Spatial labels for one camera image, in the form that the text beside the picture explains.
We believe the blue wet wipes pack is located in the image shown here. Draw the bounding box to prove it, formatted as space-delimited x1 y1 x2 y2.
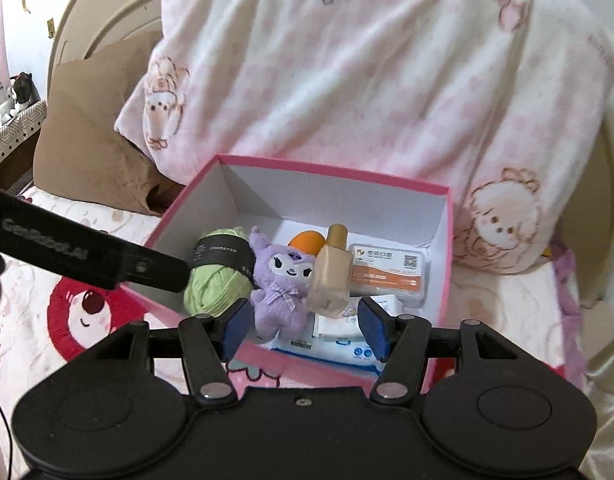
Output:
266 332 389 374

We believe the orange makeup sponge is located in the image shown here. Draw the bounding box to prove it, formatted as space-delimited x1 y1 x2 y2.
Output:
287 231 329 252

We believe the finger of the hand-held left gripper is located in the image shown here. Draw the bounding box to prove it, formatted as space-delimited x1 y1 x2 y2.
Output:
118 242 191 294

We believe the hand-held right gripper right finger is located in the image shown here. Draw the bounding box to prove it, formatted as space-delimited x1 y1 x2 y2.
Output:
358 296 520 403

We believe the black white figurine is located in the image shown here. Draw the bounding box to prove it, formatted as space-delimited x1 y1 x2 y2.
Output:
9 73 40 112

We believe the black cable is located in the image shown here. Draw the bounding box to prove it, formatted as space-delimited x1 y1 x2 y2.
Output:
0 382 15 463

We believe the small white tissue pack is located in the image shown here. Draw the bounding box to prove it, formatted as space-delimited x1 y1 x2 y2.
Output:
312 297 404 342

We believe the purple cloth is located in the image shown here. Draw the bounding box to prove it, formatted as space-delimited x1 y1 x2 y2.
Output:
551 247 591 391

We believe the beige curtain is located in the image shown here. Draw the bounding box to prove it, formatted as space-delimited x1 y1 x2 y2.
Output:
580 360 614 480

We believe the pink cartoon printed pillow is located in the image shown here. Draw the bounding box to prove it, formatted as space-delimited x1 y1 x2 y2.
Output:
114 0 614 277

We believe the purple plush toy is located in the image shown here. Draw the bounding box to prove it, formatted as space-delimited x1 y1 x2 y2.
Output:
249 226 319 342

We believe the pink cardboard box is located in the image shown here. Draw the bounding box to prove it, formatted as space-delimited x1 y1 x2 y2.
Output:
121 155 455 396

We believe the brown pillow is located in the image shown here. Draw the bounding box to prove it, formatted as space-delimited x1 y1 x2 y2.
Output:
33 57 189 217

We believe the beige foundation bottle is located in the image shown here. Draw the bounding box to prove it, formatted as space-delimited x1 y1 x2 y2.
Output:
307 223 354 319

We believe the green yarn ball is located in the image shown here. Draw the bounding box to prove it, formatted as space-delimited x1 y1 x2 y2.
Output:
182 227 259 319

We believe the bedside table with patterned cover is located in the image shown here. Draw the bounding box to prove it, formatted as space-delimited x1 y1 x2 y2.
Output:
0 100 48 182

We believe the beige headboard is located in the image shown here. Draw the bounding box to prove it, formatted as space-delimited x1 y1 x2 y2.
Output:
49 0 614 376

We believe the clear orange-label floss box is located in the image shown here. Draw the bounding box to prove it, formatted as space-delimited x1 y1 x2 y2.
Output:
347 242 433 307

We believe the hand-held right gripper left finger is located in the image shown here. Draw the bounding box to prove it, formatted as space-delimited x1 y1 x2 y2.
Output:
101 300 256 403

